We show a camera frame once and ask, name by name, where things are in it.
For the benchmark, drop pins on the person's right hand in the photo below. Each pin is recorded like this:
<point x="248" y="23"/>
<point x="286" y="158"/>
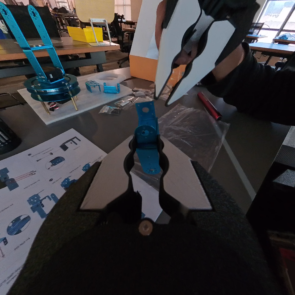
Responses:
<point x="183" y="58"/>

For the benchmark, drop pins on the black office chair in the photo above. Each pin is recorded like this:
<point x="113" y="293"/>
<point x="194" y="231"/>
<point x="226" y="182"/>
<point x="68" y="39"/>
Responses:
<point x="125" y="39"/>

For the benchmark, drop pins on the slim red metal cylinder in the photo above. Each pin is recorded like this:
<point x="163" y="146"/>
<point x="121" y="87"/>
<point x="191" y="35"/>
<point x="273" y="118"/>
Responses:
<point x="209" y="106"/>

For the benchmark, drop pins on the yellow plastic bin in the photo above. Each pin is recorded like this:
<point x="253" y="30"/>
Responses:
<point x="83" y="34"/>

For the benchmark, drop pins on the orange cardboard box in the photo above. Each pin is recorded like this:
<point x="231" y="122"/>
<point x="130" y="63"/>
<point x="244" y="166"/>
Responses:
<point x="142" y="66"/>

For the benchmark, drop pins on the person's dark clothing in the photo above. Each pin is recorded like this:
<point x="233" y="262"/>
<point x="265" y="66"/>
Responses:
<point x="272" y="207"/>

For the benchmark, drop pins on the scattered small parts bags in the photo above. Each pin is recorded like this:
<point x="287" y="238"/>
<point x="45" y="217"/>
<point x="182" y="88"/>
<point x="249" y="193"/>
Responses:
<point x="110" y="110"/>

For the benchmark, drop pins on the white foam packing piece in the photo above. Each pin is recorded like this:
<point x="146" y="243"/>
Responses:
<point x="110" y="79"/>

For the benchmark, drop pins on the assembly instruction manual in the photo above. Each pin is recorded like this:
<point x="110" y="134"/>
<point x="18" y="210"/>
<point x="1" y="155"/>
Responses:
<point x="34" y="161"/>

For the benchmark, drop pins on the blue metal bracket assembly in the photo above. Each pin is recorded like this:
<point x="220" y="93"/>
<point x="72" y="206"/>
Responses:
<point x="147" y="154"/>

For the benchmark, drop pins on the clear plastic bag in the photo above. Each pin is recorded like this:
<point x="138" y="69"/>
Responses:
<point x="193" y="133"/>

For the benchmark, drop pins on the black cylindrical bit holder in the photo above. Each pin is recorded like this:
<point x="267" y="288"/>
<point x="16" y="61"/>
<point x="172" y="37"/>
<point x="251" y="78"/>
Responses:
<point x="9" y="138"/>

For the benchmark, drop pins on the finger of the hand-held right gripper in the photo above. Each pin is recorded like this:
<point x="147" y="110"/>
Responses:
<point x="207" y="62"/>
<point x="170" y="46"/>

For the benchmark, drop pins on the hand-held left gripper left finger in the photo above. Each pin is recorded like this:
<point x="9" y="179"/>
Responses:
<point x="103" y="182"/>

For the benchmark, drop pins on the blue toy robot arm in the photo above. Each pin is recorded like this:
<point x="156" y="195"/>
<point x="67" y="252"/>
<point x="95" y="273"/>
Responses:
<point x="50" y="85"/>

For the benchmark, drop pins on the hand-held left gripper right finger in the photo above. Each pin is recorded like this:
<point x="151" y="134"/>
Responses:
<point x="189" y="182"/>

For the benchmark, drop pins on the grey desk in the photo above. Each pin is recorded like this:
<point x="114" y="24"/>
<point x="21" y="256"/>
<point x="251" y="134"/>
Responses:
<point x="253" y="142"/>

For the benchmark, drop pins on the rounded wooden board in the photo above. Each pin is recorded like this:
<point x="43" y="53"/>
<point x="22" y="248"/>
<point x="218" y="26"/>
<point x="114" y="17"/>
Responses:
<point x="94" y="9"/>

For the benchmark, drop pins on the small teal metal bracket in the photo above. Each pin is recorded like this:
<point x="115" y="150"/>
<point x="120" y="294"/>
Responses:
<point x="92" y="85"/>

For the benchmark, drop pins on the black screen panel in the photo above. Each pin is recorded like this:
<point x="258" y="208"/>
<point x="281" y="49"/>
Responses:
<point x="20" y="20"/>

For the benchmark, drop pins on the white foam slab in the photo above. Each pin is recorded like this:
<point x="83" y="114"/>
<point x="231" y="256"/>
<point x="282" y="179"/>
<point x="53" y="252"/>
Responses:
<point x="92" y="101"/>

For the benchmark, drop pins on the blue perforated plate bracket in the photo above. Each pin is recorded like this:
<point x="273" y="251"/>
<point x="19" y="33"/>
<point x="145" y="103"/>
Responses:
<point x="111" y="88"/>

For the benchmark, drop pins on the person's right forearm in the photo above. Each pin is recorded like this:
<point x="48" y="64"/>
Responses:
<point x="265" y="92"/>

